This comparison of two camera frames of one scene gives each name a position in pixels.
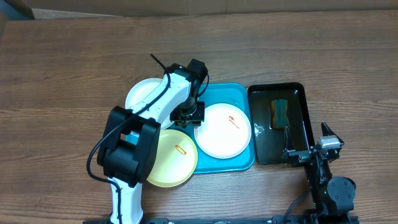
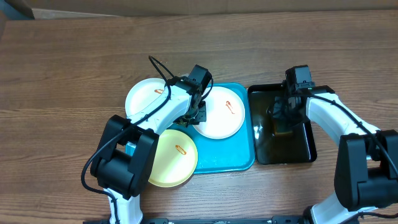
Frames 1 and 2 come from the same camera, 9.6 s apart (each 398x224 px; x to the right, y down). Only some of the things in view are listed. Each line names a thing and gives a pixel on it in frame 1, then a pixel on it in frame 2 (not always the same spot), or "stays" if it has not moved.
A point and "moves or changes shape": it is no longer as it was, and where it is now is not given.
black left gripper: (196, 120) stays
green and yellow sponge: (279, 116) moves or changes shape
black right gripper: (304, 156) → (280, 104)
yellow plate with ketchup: (176, 161) stays
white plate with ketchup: (226, 132) moves or changes shape
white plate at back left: (140, 89) stays
